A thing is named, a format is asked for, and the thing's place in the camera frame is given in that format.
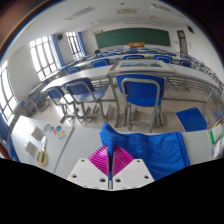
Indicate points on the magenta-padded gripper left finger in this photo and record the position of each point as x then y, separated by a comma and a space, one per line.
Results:
99, 160

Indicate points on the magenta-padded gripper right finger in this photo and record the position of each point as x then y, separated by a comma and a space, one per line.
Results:
121, 161

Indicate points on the blue towel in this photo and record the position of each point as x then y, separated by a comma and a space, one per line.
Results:
160, 150

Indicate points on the colourful small cards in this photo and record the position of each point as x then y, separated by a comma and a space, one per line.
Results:
55, 130

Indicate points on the yellow hand tool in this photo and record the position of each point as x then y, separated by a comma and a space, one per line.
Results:
42, 156

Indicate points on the grey flat card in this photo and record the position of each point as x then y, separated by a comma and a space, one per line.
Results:
37, 133
31, 148

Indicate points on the blue chair seat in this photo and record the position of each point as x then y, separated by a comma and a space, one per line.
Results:
191, 119

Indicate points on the long grey desk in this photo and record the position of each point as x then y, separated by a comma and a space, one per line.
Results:
76, 76

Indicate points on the rows of blue chairs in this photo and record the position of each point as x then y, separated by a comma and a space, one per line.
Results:
100, 62

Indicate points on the framed picture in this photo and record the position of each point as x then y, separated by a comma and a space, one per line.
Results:
141, 65

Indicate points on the person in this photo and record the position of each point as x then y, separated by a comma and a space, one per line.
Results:
97, 52

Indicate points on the orange object on lectern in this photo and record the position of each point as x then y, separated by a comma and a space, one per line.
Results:
136, 44

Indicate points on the classroom windows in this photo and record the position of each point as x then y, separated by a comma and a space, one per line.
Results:
41, 56

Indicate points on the green chalkboard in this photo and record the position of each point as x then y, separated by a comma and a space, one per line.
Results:
133, 37

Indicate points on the narrow red door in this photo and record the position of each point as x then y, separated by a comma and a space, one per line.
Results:
182, 41

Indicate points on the ceiling lights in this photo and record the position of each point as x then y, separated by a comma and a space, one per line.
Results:
81, 12

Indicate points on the blue metal-frame chair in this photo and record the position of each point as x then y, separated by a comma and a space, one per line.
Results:
80, 89
143, 91
55, 93

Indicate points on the black wall speaker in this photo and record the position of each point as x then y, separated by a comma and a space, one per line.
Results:
60, 37
190, 29

